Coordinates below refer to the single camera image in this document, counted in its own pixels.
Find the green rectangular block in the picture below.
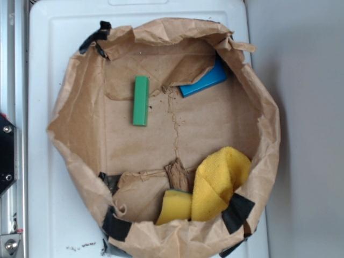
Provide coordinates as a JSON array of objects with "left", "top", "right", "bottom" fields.
[{"left": 133, "top": 76, "right": 149, "bottom": 127}]

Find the blue rectangular block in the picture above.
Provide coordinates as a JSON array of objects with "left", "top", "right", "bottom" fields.
[{"left": 180, "top": 59, "right": 227, "bottom": 98}]

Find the brown bark piece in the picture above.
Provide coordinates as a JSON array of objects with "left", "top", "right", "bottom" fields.
[{"left": 164, "top": 158, "right": 192, "bottom": 193}]

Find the brown paper bag liner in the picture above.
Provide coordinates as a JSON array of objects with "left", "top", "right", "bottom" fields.
[{"left": 47, "top": 18, "right": 281, "bottom": 257}]

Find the yellow microfiber cloth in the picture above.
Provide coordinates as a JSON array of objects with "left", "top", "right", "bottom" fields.
[{"left": 191, "top": 147, "right": 251, "bottom": 221}]

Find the yellow sponge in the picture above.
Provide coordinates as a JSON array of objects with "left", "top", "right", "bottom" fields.
[{"left": 155, "top": 189, "right": 192, "bottom": 225}]

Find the white plastic bin lid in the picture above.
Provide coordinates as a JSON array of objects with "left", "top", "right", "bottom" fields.
[{"left": 27, "top": 0, "right": 271, "bottom": 258}]

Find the black mounting bracket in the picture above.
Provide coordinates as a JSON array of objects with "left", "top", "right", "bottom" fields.
[{"left": 0, "top": 113, "right": 16, "bottom": 197}]

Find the aluminium frame rail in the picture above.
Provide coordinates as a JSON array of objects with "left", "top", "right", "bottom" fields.
[{"left": 1, "top": 1, "right": 30, "bottom": 257}]

